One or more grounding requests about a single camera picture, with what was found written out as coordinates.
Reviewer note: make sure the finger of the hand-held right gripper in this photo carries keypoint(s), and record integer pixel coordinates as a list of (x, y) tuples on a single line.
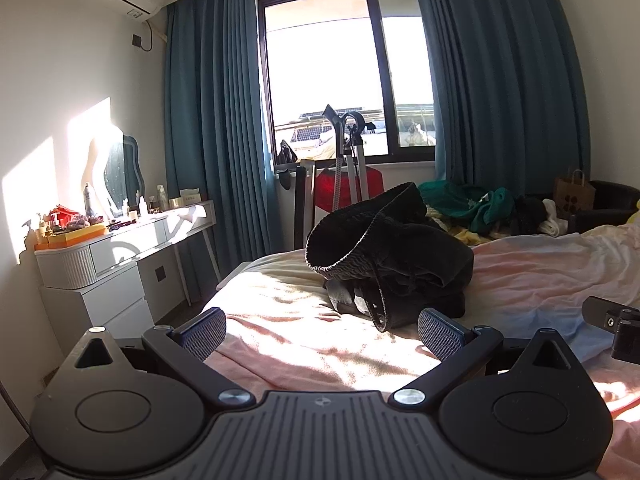
[(597, 310)]

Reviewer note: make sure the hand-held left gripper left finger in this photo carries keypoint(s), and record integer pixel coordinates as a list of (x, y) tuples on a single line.
[(202, 332)]

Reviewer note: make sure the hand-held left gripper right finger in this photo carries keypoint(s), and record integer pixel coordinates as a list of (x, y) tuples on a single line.
[(440, 332)]

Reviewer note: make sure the black pants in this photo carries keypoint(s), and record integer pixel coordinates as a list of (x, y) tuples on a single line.
[(400, 250)]

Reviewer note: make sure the black clothes heap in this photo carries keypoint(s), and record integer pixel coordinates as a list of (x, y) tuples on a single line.
[(527, 212)]

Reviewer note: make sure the bed with pastel sheet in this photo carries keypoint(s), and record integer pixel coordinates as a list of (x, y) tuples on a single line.
[(525, 280)]

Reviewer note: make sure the white vanity desk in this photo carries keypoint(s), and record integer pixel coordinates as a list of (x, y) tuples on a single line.
[(125, 270)]

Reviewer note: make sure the white cloth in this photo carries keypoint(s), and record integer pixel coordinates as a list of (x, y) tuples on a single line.
[(552, 220)]

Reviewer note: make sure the yellow cloth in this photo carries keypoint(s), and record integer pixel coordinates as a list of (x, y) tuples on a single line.
[(470, 235)]

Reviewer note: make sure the yellow pillow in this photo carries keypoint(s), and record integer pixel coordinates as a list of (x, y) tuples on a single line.
[(635, 215)]

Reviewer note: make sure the black armchair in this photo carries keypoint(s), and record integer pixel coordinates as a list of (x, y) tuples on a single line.
[(610, 200)]

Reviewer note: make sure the brown paper bag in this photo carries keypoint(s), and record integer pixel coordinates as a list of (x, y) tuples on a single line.
[(572, 197)]

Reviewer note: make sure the tissue box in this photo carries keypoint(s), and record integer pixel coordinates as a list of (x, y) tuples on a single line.
[(190, 196)]

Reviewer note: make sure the clear cosmetic bottle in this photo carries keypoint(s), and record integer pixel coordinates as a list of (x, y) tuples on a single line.
[(161, 200)]

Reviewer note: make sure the green garment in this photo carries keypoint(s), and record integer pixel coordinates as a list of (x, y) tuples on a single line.
[(495, 205)]

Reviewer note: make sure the small white bottle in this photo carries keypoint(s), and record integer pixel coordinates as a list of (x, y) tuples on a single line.
[(143, 206)]

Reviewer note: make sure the orange tray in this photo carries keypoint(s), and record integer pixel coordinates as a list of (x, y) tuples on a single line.
[(70, 237)]

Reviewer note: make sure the silver spray bottle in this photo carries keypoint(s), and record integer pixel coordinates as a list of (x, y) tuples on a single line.
[(89, 201)]

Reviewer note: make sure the red cloth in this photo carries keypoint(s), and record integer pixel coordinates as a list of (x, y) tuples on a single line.
[(327, 190)]

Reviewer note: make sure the red box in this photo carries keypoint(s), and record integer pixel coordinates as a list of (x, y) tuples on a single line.
[(62, 215)]

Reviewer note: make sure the wavy vanity mirror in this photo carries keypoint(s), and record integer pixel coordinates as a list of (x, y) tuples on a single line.
[(120, 165)]

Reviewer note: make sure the garment steamer stand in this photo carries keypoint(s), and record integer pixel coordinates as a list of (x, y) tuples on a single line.
[(350, 160)]

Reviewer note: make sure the black hanging cloth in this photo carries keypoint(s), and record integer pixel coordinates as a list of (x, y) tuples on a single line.
[(286, 155)]

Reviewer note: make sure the teal curtain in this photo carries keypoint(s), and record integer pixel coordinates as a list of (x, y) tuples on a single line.
[(500, 70), (215, 120)]

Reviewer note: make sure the dark framed window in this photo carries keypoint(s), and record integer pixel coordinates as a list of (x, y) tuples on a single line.
[(320, 60)]

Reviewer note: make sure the black upright frame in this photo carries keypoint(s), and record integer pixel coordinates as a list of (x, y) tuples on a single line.
[(300, 200)]

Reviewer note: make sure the dark wall socket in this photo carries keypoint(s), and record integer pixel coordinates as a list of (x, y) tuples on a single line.
[(136, 40)]

